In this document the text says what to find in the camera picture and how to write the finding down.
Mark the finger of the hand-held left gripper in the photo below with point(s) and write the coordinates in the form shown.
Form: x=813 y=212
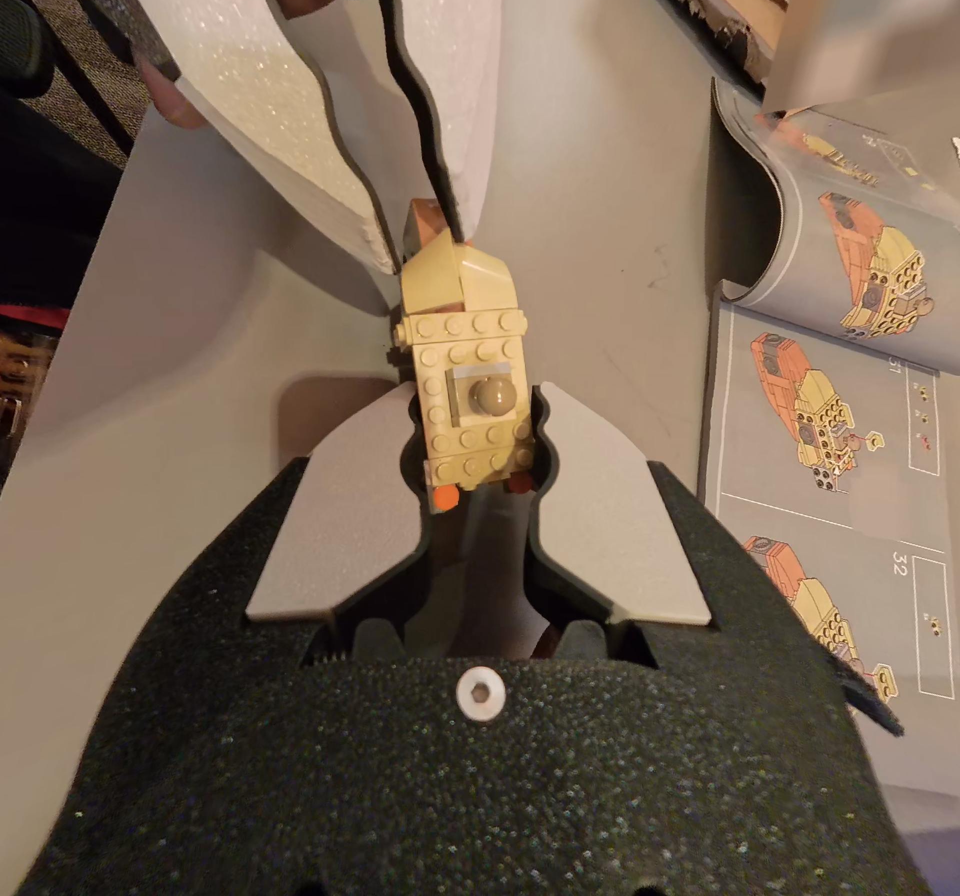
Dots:
x=465 y=49
x=240 y=71

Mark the grey instruction booklet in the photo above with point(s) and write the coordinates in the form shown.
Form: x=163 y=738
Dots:
x=787 y=424

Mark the person's left hand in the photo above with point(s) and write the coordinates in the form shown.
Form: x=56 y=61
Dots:
x=172 y=105

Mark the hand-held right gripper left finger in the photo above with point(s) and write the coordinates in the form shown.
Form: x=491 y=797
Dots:
x=337 y=536

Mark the person's dark clothing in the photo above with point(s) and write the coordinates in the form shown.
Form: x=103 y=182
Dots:
x=45 y=236

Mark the tan and brown brick model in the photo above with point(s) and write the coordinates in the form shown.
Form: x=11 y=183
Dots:
x=465 y=371

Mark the grey desk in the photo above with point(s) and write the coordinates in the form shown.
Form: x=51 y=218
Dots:
x=187 y=386

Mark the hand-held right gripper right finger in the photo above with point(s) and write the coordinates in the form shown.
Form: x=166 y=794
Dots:
x=622 y=536

